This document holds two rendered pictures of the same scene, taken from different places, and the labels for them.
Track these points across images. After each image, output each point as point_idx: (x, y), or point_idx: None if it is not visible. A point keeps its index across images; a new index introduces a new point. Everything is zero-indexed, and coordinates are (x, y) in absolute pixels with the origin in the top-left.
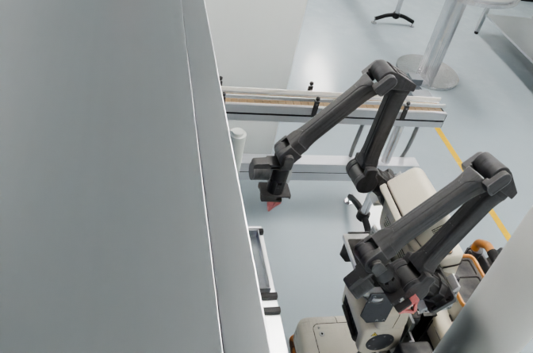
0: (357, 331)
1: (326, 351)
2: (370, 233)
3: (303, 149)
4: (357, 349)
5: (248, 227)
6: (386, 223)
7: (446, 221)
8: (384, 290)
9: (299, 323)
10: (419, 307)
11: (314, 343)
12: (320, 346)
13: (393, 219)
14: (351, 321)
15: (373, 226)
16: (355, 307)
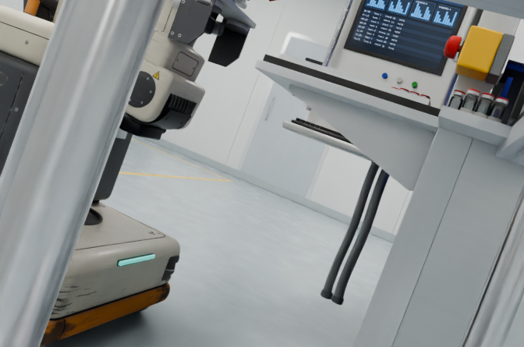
0: (192, 105)
1: (92, 241)
2: None
3: None
4: (186, 126)
5: (277, 65)
6: None
7: None
8: None
9: (71, 270)
10: (246, 4)
11: (94, 249)
12: (91, 244)
13: None
14: (181, 109)
15: None
16: (191, 83)
